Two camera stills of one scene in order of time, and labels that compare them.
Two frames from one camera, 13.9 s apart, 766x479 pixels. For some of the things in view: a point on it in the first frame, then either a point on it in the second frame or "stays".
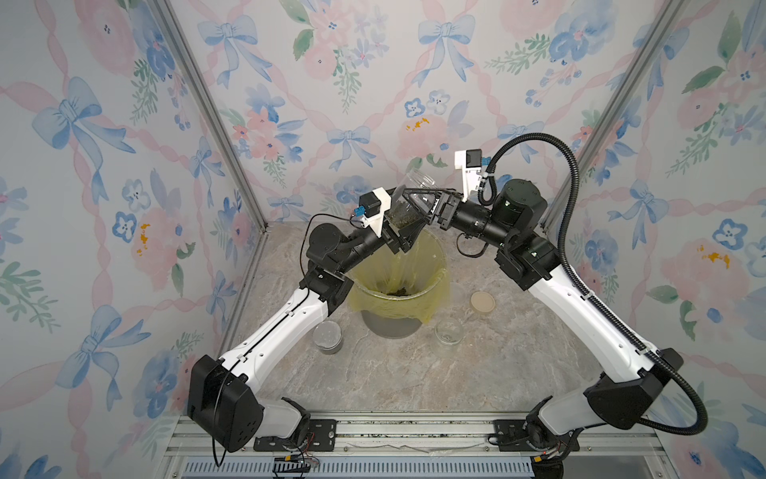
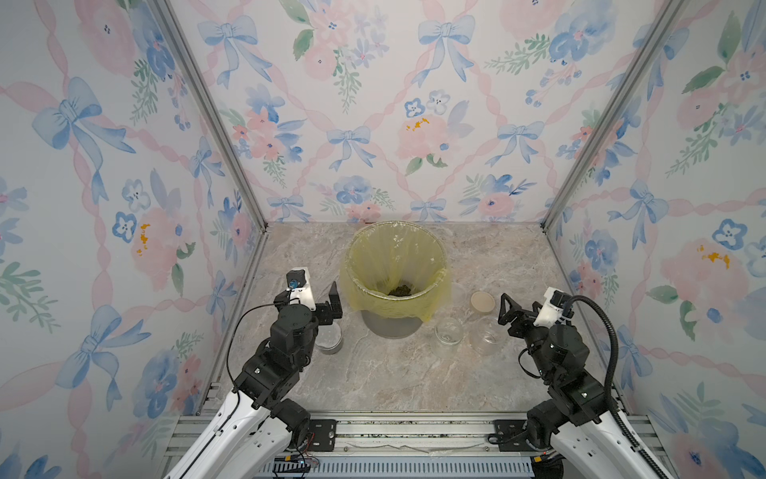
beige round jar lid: (483, 301) stays
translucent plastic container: (413, 200) -> (488, 336)
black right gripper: (446, 210) -> (527, 317)
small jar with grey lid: (327, 335) stays
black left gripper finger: (412, 238) -> (335, 302)
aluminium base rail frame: (428, 445) stays
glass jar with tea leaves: (448, 330) stays
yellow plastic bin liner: (411, 284) stays
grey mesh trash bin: (389, 327) stays
